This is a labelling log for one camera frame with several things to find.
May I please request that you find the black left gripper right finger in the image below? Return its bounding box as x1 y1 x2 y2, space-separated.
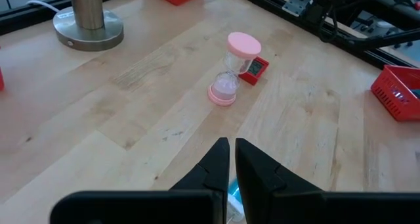
234 137 324 224

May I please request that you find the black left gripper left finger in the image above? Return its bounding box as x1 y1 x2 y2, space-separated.
169 137 231 224

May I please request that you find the cyan wall charger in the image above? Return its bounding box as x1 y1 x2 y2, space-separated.
226 179 245 223

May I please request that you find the red digital clock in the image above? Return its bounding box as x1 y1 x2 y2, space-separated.
238 55 270 86

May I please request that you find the pink sand hourglass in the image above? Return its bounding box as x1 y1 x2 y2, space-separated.
207 32 263 107

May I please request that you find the white bulb lamp metal base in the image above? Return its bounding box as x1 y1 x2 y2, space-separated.
52 0 125 52

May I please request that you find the white lamp cable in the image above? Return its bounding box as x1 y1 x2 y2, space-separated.
25 0 60 14

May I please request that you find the black aluminium table frame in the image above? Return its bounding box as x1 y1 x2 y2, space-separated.
0 0 420 70

